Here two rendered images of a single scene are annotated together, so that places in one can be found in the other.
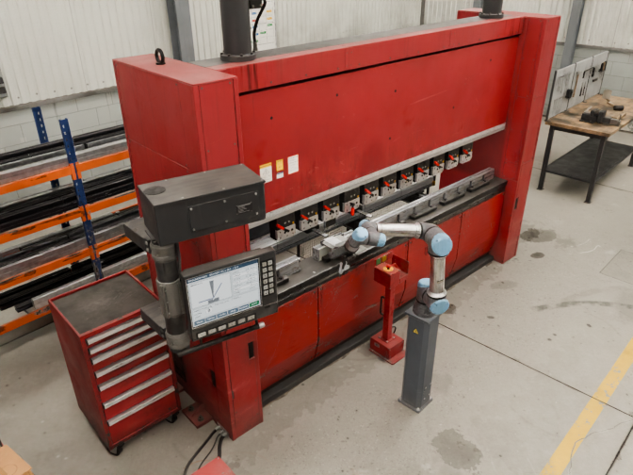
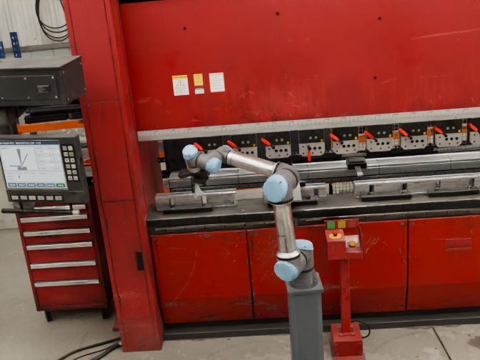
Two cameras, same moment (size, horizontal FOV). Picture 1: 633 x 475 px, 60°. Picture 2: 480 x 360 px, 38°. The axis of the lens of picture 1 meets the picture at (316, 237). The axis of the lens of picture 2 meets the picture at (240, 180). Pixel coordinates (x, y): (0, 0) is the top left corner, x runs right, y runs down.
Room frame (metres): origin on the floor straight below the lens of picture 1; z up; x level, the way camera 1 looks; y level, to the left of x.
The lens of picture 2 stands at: (0.52, -2.68, 2.58)
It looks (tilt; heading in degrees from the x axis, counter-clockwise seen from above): 21 degrees down; 45
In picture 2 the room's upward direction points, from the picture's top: 5 degrees counter-clockwise
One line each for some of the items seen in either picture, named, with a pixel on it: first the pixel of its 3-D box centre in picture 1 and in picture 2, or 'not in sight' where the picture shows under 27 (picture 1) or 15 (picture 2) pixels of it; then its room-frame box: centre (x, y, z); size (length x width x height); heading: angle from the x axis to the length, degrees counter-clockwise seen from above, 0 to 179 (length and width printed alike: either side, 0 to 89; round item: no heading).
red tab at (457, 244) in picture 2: not in sight; (458, 244); (4.02, -0.96, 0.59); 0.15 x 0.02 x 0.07; 132
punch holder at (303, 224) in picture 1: (305, 215); (244, 145); (3.30, 0.07, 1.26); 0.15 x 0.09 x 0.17; 132
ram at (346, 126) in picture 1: (396, 118); (391, 53); (3.88, -0.58, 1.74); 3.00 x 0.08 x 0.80; 132
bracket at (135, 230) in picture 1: (173, 224); (42, 104); (2.37, 0.69, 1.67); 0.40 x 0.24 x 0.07; 132
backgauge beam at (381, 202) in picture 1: (340, 216); (344, 171); (3.94, -0.19, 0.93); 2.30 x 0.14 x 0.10; 132
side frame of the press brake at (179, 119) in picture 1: (195, 258); (128, 160); (2.92, 0.75, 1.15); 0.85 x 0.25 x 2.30; 42
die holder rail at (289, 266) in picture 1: (268, 275); (196, 199); (3.08, 0.31, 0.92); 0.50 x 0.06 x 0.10; 132
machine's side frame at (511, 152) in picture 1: (488, 140); not in sight; (5.10, -1.67, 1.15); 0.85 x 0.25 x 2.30; 42
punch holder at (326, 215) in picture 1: (327, 206); (277, 143); (3.43, -0.08, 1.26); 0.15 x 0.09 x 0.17; 132
